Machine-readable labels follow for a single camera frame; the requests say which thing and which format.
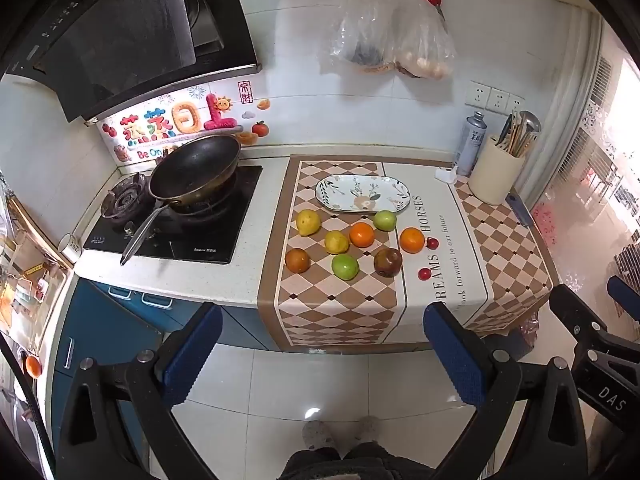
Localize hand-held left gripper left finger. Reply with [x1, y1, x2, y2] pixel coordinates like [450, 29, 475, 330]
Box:
[55, 302, 226, 480]

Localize orange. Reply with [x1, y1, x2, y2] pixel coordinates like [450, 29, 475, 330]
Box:
[349, 222, 376, 249]
[399, 227, 426, 254]

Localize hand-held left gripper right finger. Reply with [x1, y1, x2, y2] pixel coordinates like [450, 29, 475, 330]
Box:
[422, 302, 588, 480]

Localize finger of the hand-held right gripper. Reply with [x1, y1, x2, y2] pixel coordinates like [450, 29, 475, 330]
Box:
[606, 275, 640, 333]
[548, 283, 613, 361]

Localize blue kitchen cabinet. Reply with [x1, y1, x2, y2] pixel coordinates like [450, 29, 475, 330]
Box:
[50, 277, 281, 461]

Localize metal ladle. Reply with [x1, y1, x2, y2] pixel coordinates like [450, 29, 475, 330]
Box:
[517, 110, 542, 148]

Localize black wok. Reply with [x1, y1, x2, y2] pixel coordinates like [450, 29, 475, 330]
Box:
[119, 134, 242, 267]

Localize brown checkered table mat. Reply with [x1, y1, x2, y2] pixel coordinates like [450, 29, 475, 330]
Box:
[256, 155, 556, 353]

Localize black range hood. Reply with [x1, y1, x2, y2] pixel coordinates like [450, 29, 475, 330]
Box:
[0, 0, 263, 123]

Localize yellow pear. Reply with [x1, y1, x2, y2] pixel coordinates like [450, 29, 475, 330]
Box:
[324, 230, 350, 255]
[295, 209, 322, 237]

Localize reddish orange tangerine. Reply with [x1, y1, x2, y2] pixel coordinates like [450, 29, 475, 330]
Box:
[285, 247, 312, 275]

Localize blue knife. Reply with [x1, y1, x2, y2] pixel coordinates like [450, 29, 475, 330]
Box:
[505, 191, 535, 228]

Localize clear plastic bag dark contents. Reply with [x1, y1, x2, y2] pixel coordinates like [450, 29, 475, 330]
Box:
[325, 0, 401, 75]

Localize dark red apple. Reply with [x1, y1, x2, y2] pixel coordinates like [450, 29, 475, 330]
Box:
[373, 247, 404, 277]

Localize floral oval plate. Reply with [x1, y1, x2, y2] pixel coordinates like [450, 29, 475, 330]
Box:
[314, 174, 412, 212]

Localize bright green apple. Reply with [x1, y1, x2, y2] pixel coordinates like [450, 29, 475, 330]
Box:
[331, 253, 360, 281]

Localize person's legs in dark pants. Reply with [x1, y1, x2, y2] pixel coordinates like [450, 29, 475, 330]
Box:
[280, 442, 418, 480]

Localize grey slipper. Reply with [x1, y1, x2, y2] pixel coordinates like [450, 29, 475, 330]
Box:
[357, 416, 382, 443]
[302, 420, 333, 451]

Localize clear plastic bag of eggs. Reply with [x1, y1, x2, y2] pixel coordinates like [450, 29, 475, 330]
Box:
[392, 0, 458, 81]

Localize cream utensil holder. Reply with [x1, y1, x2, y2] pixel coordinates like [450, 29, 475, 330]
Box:
[467, 135, 527, 206]

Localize bundle of chopsticks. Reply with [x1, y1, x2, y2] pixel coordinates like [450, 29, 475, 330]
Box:
[500, 114, 536, 157]

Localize grey spray can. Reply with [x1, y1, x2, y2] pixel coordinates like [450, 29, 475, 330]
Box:
[454, 111, 488, 177]

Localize black gas stove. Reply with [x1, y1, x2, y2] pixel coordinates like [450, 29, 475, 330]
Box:
[81, 162, 264, 265]

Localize colourful wall sticker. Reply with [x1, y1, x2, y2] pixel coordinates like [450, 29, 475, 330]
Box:
[101, 79, 273, 163]

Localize white cup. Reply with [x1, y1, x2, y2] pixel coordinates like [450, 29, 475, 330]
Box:
[58, 233, 83, 264]

